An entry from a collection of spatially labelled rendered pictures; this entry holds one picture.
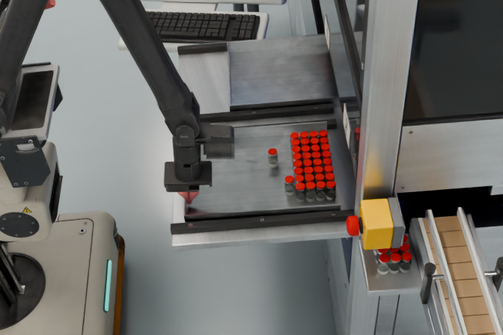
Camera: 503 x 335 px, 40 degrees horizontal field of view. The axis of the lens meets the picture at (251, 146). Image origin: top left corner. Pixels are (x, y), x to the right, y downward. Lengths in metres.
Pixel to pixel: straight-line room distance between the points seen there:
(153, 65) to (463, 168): 0.62
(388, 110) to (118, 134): 1.97
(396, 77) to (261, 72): 0.74
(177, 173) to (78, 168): 1.53
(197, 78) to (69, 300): 0.81
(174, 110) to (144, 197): 1.49
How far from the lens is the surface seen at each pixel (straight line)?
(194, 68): 1.92
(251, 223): 1.50
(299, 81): 1.84
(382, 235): 1.36
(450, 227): 1.48
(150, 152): 2.94
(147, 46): 1.25
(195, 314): 2.44
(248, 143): 1.68
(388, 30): 1.12
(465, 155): 1.37
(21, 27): 1.26
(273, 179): 1.60
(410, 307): 1.79
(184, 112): 1.33
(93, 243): 2.34
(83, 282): 2.26
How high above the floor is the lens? 2.09
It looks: 46 degrees down
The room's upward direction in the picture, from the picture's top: 5 degrees counter-clockwise
